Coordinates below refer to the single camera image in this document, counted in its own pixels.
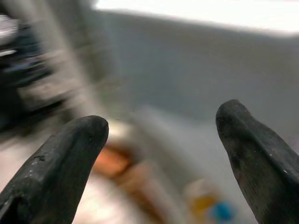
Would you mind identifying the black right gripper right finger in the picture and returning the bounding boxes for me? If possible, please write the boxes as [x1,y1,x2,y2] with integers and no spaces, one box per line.
[215,99,299,224]

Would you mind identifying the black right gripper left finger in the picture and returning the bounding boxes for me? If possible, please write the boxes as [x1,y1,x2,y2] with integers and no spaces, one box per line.
[0,115,110,224]

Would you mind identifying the mayonnaise jar white lid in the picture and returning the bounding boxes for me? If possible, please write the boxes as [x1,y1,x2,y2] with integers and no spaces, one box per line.
[183,178,239,224]

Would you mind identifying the orange squeeze bottle white cap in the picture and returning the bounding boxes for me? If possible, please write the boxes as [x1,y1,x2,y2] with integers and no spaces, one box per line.
[93,146,169,224]

